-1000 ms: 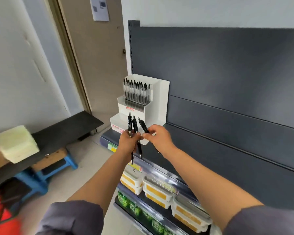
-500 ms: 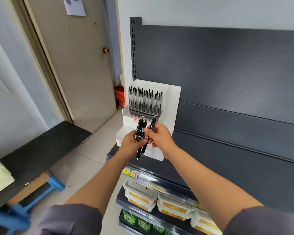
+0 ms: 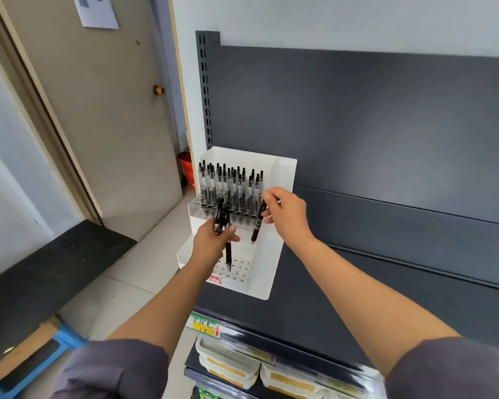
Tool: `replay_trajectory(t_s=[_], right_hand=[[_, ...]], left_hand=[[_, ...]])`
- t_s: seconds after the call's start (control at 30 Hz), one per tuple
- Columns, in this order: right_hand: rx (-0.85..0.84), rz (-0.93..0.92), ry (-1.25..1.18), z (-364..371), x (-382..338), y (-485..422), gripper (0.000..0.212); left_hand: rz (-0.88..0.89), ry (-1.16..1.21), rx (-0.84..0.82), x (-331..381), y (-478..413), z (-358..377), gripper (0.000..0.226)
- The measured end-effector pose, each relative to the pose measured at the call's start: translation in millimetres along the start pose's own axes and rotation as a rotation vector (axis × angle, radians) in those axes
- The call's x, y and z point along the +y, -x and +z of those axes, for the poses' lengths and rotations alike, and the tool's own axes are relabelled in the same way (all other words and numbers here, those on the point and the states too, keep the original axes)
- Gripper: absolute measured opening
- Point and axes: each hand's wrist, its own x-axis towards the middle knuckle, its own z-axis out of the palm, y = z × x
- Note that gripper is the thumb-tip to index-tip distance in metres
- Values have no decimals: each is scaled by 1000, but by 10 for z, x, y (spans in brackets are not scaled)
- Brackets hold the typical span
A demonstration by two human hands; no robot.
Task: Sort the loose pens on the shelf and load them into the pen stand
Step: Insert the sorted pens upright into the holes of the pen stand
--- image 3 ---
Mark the person's right hand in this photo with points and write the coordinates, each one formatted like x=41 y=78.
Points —
x=291 y=216

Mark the person's left hand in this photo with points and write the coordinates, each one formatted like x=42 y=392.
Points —
x=208 y=249

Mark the black rubber-grip pen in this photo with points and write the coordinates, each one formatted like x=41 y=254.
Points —
x=225 y=218
x=228 y=255
x=219 y=216
x=257 y=228

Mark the white tiered pen holder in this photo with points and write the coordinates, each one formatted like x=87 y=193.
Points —
x=280 y=182

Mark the clear-barrel pen group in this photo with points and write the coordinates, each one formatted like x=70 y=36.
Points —
x=233 y=191

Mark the person's left forearm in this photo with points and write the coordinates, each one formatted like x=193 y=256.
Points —
x=162 y=311

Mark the person's right forearm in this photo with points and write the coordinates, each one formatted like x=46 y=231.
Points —
x=370 y=303

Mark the yellow green price tag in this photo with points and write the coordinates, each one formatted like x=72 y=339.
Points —
x=203 y=326

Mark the red plastic basket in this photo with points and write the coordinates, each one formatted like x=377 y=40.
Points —
x=187 y=168

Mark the white yellow food container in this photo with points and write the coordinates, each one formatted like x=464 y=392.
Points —
x=228 y=367
x=291 y=384

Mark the dark grey shelf unit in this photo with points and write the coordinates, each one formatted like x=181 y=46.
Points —
x=378 y=120

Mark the white slotted shelf upright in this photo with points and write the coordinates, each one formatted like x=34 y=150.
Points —
x=214 y=99

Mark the row of green packets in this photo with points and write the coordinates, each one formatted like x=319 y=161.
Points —
x=208 y=393

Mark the grey left sleeve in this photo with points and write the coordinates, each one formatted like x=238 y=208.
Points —
x=108 y=369

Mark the grey sleeve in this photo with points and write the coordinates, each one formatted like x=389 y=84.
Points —
x=453 y=369
x=108 y=369

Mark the beige door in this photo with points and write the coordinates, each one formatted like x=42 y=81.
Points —
x=108 y=120

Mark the brass door knob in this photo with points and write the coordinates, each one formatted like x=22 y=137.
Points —
x=158 y=90

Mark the blue plastic object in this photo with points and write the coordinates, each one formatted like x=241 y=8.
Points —
x=66 y=340

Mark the brown cardboard piece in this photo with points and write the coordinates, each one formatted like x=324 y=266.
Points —
x=25 y=344

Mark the grey right sleeve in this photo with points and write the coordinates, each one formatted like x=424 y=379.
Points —
x=453 y=369

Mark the white paper notice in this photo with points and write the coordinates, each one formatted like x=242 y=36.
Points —
x=95 y=12

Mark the brown door frame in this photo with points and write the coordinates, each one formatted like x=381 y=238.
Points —
x=41 y=108

